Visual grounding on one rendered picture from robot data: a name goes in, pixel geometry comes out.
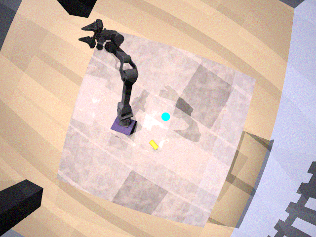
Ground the yellow cylinder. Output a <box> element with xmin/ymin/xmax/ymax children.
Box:
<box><xmin>149</xmin><ymin>140</ymin><xmax>158</xmax><ymax>149</ymax></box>

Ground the cyan circle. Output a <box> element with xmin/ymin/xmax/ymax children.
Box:
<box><xmin>161</xmin><ymin>113</ymin><xmax>170</xmax><ymax>121</ymax></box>

